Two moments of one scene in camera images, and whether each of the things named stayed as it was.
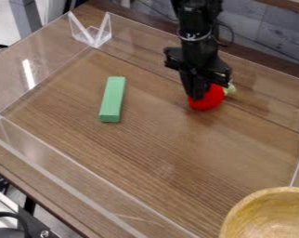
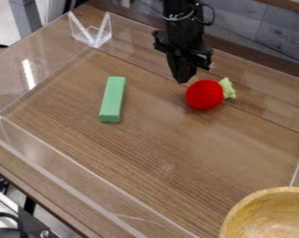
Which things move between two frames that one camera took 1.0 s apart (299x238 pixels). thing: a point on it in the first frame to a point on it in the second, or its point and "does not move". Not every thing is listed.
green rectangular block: (111, 101) does not move
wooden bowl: (270, 213) does not move
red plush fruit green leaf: (212, 98) does not move
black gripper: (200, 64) to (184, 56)
